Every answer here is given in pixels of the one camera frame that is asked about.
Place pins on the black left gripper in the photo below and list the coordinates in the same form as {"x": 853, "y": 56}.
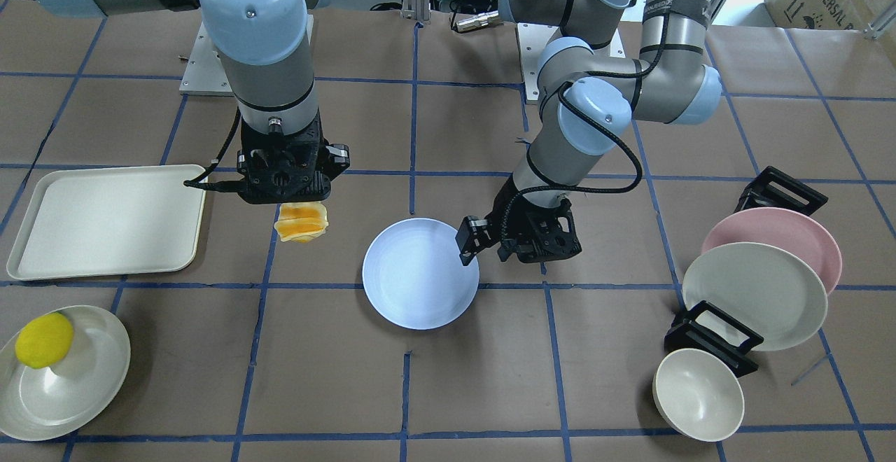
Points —
{"x": 505, "y": 220}

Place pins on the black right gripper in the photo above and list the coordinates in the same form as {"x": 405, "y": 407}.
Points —
{"x": 339, "y": 156}

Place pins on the yellow lemon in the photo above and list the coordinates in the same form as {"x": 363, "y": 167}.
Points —
{"x": 44, "y": 341}

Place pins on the cream rectangular tray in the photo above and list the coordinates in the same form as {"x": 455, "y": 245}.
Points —
{"x": 103, "y": 222}

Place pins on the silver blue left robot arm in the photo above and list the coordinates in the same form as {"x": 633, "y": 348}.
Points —
{"x": 611, "y": 62}

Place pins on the black dish rack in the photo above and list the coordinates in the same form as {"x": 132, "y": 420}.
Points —
{"x": 710, "y": 329}

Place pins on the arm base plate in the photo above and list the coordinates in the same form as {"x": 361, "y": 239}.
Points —
{"x": 540, "y": 44}
{"x": 211, "y": 71}

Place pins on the light blue plate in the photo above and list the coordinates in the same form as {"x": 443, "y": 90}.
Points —
{"x": 413, "y": 275}

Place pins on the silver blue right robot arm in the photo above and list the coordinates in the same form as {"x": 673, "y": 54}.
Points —
{"x": 265, "y": 52}

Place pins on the pink plate in rack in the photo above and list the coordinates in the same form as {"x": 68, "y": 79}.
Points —
{"x": 786, "y": 229}

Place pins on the cream bowl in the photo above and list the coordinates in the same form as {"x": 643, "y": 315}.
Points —
{"x": 698, "y": 395}

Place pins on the cream plate in rack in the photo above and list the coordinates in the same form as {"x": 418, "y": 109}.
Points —
{"x": 769, "y": 290}

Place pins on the cream plate with lemon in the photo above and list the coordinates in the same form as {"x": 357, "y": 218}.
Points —
{"x": 53, "y": 401}

